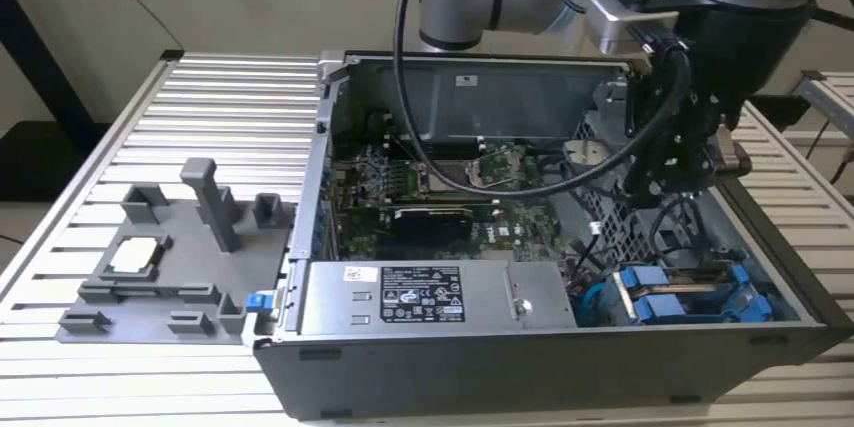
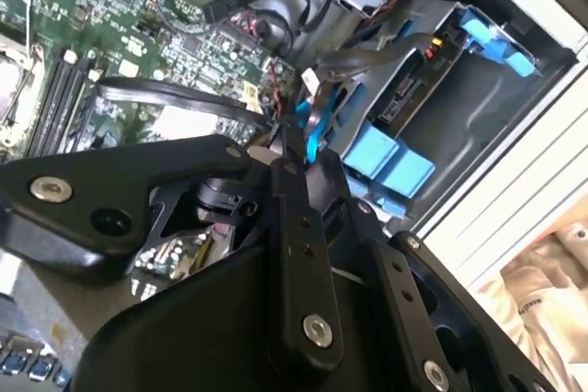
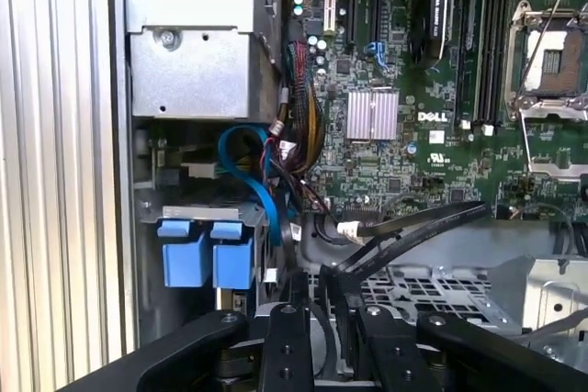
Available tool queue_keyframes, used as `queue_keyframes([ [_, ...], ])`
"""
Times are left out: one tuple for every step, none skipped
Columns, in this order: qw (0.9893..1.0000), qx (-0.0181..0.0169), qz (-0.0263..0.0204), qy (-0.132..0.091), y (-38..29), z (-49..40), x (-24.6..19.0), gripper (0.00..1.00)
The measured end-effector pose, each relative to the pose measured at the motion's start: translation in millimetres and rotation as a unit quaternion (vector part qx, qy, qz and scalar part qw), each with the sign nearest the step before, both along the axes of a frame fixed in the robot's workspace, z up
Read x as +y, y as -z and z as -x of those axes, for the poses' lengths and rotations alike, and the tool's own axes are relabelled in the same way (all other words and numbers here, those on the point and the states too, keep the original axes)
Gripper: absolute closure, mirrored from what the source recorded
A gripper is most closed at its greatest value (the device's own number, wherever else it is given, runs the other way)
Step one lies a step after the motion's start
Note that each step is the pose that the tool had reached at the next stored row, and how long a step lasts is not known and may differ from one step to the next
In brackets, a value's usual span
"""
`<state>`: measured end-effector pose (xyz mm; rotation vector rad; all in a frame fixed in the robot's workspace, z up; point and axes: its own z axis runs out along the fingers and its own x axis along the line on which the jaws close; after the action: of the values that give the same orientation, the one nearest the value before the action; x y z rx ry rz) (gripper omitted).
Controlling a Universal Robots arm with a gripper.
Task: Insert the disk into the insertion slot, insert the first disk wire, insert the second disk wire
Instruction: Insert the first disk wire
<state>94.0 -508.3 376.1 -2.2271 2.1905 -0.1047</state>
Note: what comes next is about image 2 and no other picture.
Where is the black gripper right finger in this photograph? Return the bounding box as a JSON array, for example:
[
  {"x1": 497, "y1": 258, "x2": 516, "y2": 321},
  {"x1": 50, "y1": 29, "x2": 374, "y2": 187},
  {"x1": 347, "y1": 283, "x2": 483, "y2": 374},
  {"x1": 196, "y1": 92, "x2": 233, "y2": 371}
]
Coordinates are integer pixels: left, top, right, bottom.
[{"x1": 306, "y1": 151, "x2": 560, "y2": 392}]

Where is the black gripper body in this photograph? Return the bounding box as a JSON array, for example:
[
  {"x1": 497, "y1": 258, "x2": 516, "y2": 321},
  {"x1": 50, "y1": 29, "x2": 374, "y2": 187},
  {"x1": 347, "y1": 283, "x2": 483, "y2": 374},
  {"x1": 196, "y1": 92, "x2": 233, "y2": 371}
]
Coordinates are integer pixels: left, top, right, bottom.
[{"x1": 73, "y1": 243, "x2": 417, "y2": 392}]

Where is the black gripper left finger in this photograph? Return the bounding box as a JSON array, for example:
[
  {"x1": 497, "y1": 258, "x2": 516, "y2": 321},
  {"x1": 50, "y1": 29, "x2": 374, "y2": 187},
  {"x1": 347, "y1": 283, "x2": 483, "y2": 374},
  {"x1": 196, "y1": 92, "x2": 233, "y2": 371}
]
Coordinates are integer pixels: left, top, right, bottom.
[{"x1": 0, "y1": 133, "x2": 345, "y2": 370}]

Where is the black data wire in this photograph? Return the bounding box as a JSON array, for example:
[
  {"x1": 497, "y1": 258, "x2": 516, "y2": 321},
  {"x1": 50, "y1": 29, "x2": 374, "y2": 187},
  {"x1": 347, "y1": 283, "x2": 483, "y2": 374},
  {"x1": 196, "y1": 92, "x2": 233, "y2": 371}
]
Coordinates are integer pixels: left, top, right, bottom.
[{"x1": 96, "y1": 75, "x2": 307, "y2": 166}]

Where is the hard disk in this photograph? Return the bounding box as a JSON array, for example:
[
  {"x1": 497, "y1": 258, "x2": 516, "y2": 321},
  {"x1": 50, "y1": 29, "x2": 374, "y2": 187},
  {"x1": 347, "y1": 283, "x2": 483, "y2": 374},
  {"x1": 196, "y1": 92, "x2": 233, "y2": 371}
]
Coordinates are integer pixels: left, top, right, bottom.
[{"x1": 342, "y1": 1, "x2": 537, "y2": 200}]

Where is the black power wire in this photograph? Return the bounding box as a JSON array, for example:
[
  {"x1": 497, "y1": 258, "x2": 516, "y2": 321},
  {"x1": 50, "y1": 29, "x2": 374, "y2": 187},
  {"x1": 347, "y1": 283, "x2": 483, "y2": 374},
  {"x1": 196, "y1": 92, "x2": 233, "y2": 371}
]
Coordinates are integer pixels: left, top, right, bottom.
[{"x1": 319, "y1": 31, "x2": 447, "y2": 84}]

